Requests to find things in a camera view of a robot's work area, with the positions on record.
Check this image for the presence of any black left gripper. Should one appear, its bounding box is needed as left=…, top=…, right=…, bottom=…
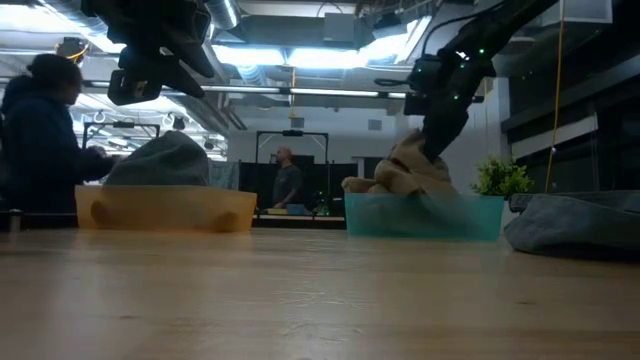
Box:
left=79, top=0, right=217, bottom=100

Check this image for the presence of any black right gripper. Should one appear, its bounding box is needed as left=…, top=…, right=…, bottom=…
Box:
left=412, top=44, right=496, bottom=163

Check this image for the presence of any grey baseball cap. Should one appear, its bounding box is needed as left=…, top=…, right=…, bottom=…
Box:
left=103, top=129, right=211, bottom=187
left=503, top=191, right=640, bottom=262

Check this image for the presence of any small green potted plant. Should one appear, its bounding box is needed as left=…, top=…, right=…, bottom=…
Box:
left=469, top=153, right=535, bottom=199

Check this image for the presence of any teal plastic bin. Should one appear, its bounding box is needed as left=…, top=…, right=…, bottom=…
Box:
left=343, top=192, right=506, bottom=242

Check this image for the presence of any long ceiling light bar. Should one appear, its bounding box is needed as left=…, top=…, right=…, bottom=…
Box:
left=74, top=78, right=409, bottom=102

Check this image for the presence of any black partition screen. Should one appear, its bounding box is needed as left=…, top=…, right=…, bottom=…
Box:
left=238, top=159, right=360, bottom=212

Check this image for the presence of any orange plastic bin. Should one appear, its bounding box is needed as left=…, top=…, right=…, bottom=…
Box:
left=74, top=184, right=259, bottom=234

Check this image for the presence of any grey ceiling air unit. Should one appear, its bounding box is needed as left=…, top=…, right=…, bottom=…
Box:
left=323, top=12, right=374, bottom=45

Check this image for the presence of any person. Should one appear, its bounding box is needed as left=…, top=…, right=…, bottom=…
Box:
left=0, top=52, right=121, bottom=216
left=271, top=144, right=305, bottom=210

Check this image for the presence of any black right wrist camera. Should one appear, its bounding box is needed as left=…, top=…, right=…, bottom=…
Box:
left=402, top=91, right=427, bottom=117

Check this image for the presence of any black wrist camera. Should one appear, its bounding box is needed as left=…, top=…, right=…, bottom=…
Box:
left=402, top=91, right=427, bottom=117
left=107, top=68, right=156, bottom=107

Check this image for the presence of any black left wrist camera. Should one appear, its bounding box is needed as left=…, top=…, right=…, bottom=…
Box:
left=107, top=68, right=156, bottom=107

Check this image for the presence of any black camera rig frame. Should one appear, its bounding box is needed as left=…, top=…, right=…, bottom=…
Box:
left=254, top=128, right=331, bottom=169
left=82, top=121, right=162, bottom=151

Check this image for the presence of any black ceiling cable reel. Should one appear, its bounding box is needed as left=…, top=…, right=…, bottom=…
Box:
left=54, top=37, right=91, bottom=66

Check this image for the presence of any black aluminium table frame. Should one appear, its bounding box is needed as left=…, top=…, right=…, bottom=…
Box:
left=0, top=209, right=346, bottom=232

